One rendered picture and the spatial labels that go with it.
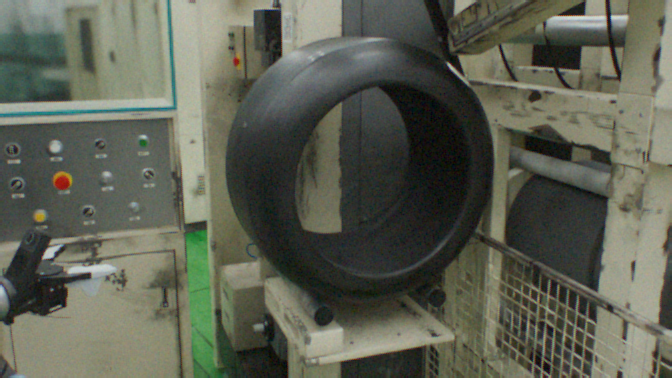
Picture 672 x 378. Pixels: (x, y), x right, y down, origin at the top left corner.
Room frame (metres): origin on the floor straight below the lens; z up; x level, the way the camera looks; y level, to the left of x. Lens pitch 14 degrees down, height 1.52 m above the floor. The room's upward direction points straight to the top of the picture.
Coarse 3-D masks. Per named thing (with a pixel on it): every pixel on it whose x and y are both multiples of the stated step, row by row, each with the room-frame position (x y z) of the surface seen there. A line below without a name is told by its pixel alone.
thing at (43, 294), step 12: (48, 264) 1.16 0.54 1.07; (36, 276) 1.12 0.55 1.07; (48, 276) 1.12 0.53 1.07; (12, 288) 1.07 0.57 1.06; (36, 288) 1.12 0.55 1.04; (48, 288) 1.12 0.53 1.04; (60, 288) 1.15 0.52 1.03; (12, 300) 1.06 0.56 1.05; (24, 300) 1.10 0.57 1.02; (36, 300) 1.12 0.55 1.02; (48, 300) 1.12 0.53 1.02; (60, 300) 1.16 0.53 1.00; (12, 312) 1.07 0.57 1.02; (24, 312) 1.12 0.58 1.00; (36, 312) 1.12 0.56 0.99; (48, 312) 1.12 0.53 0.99
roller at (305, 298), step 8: (296, 288) 1.42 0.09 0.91; (296, 296) 1.42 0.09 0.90; (304, 296) 1.37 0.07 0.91; (312, 296) 1.36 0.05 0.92; (304, 304) 1.36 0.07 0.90; (312, 304) 1.32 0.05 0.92; (320, 304) 1.31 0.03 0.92; (312, 312) 1.31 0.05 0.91; (320, 312) 1.29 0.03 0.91; (328, 312) 1.30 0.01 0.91; (320, 320) 1.29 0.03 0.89; (328, 320) 1.30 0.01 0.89
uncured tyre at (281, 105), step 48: (336, 48) 1.35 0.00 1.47; (384, 48) 1.36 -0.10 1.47; (288, 96) 1.29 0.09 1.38; (336, 96) 1.29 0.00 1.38; (432, 96) 1.38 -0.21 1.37; (240, 144) 1.34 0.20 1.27; (288, 144) 1.26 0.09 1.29; (432, 144) 1.68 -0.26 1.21; (480, 144) 1.41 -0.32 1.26; (240, 192) 1.31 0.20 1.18; (288, 192) 1.26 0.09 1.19; (432, 192) 1.66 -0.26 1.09; (480, 192) 1.42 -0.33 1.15; (288, 240) 1.26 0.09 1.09; (336, 240) 1.60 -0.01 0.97; (384, 240) 1.63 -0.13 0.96; (432, 240) 1.54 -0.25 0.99; (336, 288) 1.30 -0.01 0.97; (384, 288) 1.34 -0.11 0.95
